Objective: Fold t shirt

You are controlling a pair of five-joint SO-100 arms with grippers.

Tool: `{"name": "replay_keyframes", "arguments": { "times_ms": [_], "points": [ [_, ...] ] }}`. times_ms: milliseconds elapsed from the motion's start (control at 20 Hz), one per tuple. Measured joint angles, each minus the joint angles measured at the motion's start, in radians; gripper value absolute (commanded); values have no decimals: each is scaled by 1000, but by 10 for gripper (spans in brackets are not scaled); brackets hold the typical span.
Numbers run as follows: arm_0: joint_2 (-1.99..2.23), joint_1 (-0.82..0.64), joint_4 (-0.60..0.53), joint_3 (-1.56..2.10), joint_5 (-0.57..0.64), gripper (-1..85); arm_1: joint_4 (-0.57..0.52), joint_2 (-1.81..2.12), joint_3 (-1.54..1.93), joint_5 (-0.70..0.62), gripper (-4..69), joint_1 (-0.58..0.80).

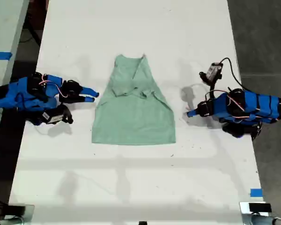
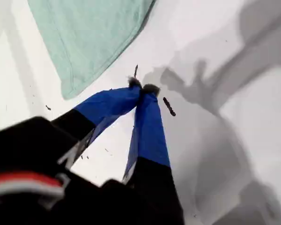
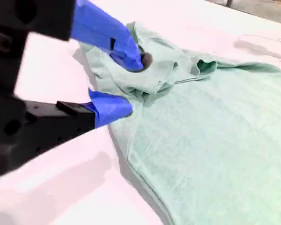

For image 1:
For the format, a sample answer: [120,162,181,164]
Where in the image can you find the pale green T-shirt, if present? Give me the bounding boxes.
[91,53,177,146]

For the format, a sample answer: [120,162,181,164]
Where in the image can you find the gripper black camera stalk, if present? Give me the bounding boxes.
[59,105,74,125]
[199,71,220,93]

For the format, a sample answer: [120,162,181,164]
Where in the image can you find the arm red white wire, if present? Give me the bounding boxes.
[38,80,68,98]
[226,95,251,118]

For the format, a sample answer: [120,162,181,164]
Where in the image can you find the gripper black camera cable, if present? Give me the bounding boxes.
[221,57,244,91]

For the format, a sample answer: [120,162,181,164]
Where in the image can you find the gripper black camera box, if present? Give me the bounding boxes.
[41,110,66,124]
[205,62,223,83]

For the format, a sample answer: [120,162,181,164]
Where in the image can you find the grey side table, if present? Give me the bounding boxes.
[0,0,30,150]

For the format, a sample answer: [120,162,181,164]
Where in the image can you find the metal clamp with black box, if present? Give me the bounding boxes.
[239,201,273,225]

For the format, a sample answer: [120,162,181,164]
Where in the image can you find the thin black floor cable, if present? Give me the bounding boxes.
[20,22,42,45]

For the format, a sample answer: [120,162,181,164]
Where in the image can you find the metal table clamp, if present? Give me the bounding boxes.
[4,204,36,223]

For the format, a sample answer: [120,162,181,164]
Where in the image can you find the short blue tape piece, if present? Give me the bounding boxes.
[250,188,264,198]

